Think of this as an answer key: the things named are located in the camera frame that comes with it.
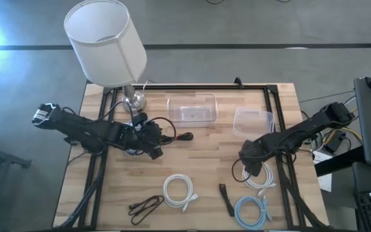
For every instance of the white paper sheet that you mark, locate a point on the white paper sheet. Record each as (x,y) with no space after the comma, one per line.
(324,180)

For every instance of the black clamp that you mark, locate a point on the black clamp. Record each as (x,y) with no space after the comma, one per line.
(238,82)

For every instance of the clear plastic bin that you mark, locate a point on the clear plastic bin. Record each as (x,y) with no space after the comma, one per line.
(192,111)

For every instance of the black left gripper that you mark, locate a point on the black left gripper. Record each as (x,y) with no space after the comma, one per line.
(145,135)

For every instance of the black floor stand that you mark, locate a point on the black floor stand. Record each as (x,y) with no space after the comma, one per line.
(2,158)

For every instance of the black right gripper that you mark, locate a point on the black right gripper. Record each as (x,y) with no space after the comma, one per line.
(253,151)

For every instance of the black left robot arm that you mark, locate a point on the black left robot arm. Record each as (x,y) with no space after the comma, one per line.
(85,129)

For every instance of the black power box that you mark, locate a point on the black power box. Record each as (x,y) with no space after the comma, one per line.
(333,143)

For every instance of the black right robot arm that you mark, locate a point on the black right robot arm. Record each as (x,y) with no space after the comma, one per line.
(301,129)

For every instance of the black aluminium table frame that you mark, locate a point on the black aluminium table frame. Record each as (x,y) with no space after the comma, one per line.
(270,106)

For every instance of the white shade silver table lamp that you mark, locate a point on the white shade silver table lamp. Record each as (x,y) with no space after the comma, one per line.
(105,45)

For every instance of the black stand beam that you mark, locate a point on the black stand beam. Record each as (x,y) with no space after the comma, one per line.
(337,162)

